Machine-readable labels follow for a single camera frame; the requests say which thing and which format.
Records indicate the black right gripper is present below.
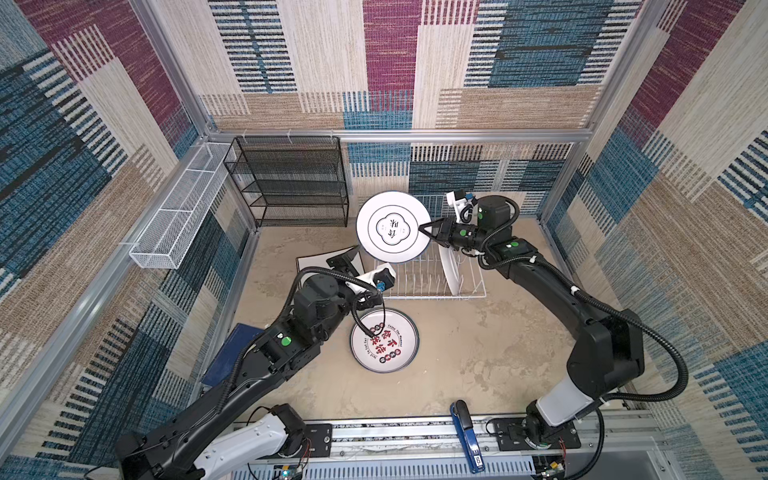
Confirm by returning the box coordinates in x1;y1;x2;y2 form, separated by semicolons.
418;215;490;251

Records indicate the white round plate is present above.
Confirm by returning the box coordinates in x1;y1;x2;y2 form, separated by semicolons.
355;191;431;264
439;246;462;296
350;307;420;374

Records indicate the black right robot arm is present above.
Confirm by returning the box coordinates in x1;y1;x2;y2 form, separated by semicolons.
419;195;645;448

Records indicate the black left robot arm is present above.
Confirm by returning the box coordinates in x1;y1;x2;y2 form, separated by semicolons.
115;263;396;479

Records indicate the black mesh shelf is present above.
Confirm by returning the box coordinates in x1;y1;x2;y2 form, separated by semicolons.
224;136;350;227

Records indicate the blue book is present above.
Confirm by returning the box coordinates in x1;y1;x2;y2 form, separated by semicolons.
201;323;263;389

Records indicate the blue stapler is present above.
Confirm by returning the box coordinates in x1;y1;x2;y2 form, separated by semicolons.
450;400;485;474

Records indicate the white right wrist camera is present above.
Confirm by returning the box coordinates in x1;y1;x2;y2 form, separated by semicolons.
446;190;478;224

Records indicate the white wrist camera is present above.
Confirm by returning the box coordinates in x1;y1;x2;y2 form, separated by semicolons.
446;190;478;224
357;263;396;292

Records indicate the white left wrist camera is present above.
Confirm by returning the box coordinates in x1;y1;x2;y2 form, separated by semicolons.
357;263;396;292

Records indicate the white wire dish rack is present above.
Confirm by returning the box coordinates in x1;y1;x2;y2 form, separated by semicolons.
389;196;486;299

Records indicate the white mesh wall basket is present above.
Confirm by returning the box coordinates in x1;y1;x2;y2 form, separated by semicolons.
129;143;229;270

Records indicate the black corrugated right cable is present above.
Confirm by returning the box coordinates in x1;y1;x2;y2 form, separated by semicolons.
477;195;690;403

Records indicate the aluminium mounting rail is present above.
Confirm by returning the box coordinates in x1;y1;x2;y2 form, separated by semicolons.
161;413;667;480

